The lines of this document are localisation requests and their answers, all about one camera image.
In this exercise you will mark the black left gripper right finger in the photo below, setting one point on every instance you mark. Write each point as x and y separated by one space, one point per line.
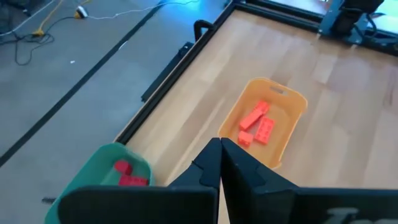
248 186

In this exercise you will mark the black aluminium table frame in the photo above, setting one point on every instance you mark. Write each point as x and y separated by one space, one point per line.
295 22

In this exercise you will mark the teal green plastic bin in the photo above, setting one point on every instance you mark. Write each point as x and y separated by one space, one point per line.
90 174

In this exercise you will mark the long orange toy block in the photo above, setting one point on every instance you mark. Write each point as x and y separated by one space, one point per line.
265 130
250 119

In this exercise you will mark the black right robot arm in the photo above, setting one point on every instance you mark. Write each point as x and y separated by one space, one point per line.
351 18

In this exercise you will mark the small red toy block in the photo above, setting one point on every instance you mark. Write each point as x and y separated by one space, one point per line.
123 167

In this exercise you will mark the yellow plastic bin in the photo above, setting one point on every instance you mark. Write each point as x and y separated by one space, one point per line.
289 102

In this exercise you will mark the long red toy block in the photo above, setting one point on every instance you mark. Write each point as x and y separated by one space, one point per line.
133 181

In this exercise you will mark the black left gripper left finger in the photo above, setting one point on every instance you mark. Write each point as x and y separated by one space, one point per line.
208 165

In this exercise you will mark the black flat bar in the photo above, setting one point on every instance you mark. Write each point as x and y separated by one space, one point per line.
185 49

